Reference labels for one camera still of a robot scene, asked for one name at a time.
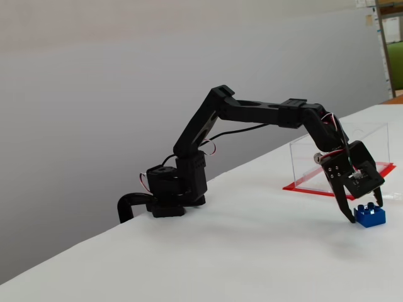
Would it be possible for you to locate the white storage box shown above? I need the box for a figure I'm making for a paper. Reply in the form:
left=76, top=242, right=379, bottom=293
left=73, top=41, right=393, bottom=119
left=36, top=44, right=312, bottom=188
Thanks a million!
left=382, top=17, right=401, bottom=42

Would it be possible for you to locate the transparent plastic box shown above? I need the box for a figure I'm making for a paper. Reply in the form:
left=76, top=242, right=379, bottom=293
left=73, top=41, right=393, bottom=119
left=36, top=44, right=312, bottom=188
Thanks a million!
left=288, top=122, right=390, bottom=189

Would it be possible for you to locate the black table clamp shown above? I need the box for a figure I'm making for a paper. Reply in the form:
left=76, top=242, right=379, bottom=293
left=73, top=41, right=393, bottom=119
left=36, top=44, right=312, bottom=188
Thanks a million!
left=116, top=192, right=158, bottom=224

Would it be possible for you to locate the red tape frame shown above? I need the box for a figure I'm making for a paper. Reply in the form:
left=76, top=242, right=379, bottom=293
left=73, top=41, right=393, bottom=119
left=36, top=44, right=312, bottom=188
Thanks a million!
left=282, top=161, right=396, bottom=199

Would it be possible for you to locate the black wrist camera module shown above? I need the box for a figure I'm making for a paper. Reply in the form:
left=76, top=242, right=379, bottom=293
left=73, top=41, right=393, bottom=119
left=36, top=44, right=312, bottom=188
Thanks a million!
left=343, top=160, right=385, bottom=200

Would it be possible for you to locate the white table cover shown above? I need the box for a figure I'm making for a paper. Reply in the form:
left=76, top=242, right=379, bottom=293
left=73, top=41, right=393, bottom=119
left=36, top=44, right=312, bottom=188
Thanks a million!
left=0, top=103, right=403, bottom=302

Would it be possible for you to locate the blue lego brick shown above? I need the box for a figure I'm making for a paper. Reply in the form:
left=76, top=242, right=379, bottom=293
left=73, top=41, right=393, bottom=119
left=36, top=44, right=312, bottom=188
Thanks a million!
left=353, top=203, right=387, bottom=228

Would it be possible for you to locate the red white black servo cable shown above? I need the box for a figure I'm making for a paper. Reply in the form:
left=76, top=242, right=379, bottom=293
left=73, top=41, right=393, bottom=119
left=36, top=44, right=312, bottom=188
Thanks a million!
left=317, top=149, right=347, bottom=160
left=201, top=140, right=217, bottom=157
left=321, top=112, right=343, bottom=133
left=139, top=172, right=152, bottom=193

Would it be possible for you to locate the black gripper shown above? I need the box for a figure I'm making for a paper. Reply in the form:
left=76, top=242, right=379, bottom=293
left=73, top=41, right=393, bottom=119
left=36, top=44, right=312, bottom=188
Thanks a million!
left=321, top=140, right=384, bottom=224

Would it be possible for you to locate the black camera cable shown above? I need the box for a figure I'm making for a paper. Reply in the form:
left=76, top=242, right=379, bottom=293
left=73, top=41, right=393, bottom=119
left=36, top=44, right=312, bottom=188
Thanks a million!
left=162, top=123, right=270, bottom=167

